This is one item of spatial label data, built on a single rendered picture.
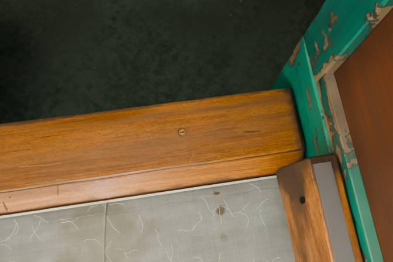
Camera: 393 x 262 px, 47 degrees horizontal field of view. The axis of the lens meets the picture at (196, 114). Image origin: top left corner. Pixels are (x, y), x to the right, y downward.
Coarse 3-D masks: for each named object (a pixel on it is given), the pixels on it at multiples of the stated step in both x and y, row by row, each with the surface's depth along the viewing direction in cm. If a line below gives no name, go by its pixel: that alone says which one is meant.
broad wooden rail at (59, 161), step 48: (240, 96) 64; (288, 96) 64; (0, 144) 60; (48, 144) 60; (96, 144) 60; (144, 144) 61; (192, 144) 61; (240, 144) 62; (288, 144) 62; (0, 192) 58; (48, 192) 59; (96, 192) 60; (144, 192) 61
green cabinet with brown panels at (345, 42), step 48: (336, 0) 48; (384, 0) 39; (336, 48) 49; (384, 48) 42; (336, 96) 53; (384, 96) 43; (336, 144) 53; (384, 144) 44; (384, 192) 45; (384, 240) 47
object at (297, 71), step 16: (304, 48) 59; (288, 64) 66; (304, 64) 59; (288, 80) 67; (304, 80) 60; (304, 96) 61; (304, 112) 62; (320, 112) 56; (304, 128) 63; (320, 128) 57; (320, 144) 57
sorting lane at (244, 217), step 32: (160, 192) 61; (192, 192) 62; (224, 192) 62; (256, 192) 62; (0, 224) 59; (32, 224) 59; (64, 224) 59; (96, 224) 60; (128, 224) 60; (160, 224) 60; (192, 224) 60; (224, 224) 61; (256, 224) 61; (0, 256) 58; (32, 256) 58; (64, 256) 58; (96, 256) 58; (128, 256) 59; (160, 256) 59; (192, 256) 59; (224, 256) 59; (256, 256) 60; (288, 256) 60
